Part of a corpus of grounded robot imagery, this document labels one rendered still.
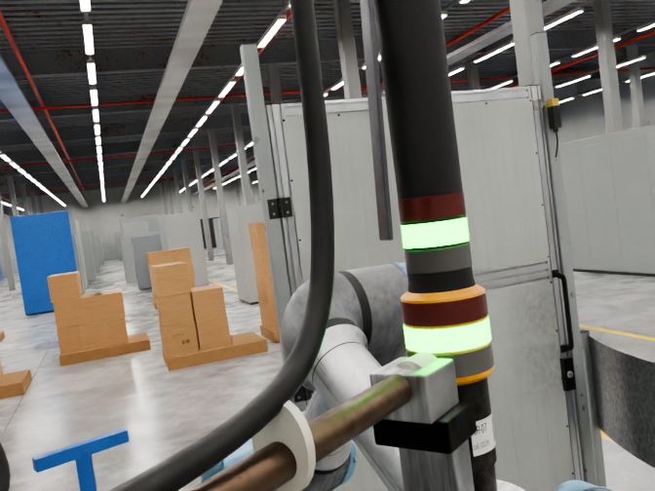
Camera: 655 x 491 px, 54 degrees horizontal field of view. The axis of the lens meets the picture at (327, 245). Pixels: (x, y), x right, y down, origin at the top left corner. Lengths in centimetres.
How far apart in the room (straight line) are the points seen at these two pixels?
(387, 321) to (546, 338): 187
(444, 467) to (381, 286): 53
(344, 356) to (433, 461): 41
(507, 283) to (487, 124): 61
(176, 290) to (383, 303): 711
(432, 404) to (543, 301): 236
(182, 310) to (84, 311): 207
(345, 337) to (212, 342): 728
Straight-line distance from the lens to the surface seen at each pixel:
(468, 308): 32
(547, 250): 264
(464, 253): 32
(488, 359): 33
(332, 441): 24
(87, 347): 962
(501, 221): 252
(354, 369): 71
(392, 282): 84
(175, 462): 20
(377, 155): 32
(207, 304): 793
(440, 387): 30
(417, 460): 32
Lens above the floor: 162
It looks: 3 degrees down
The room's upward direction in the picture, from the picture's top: 8 degrees counter-clockwise
